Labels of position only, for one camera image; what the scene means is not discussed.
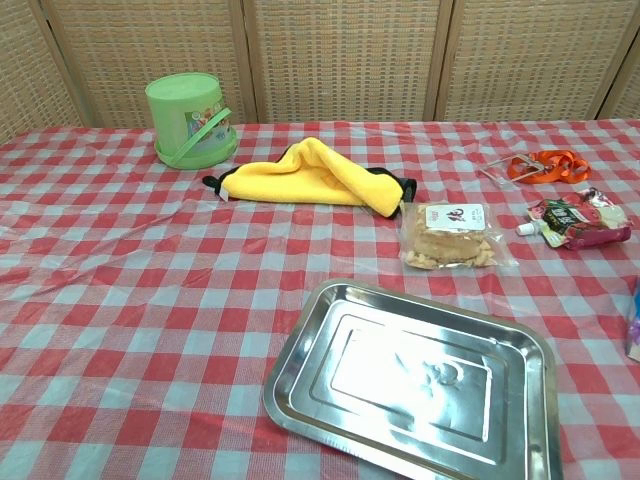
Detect stainless steel tray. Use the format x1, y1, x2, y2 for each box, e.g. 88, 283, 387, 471
262, 277, 565, 480

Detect orange lanyard with clear badge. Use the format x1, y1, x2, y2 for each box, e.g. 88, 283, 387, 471
478, 149, 593, 189

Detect woven folding screen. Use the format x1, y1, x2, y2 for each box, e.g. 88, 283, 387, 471
0, 0, 640, 145

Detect blue purple package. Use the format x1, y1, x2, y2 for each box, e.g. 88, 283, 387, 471
625, 279, 640, 363

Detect green plastic bucket with handle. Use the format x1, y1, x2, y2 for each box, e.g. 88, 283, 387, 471
144, 72, 239, 172

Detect red white checkered tablecloth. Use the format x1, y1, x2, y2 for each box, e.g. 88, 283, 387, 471
0, 118, 640, 480

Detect yellow microfibre cloth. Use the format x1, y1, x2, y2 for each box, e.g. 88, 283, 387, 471
202, 136, 418, 219

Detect red spouted drink pouch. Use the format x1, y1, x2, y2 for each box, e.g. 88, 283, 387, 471
516, 187, 633, 250

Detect clear plastic bag of food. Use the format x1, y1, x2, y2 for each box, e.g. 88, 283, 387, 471
398, 202, 519, 272

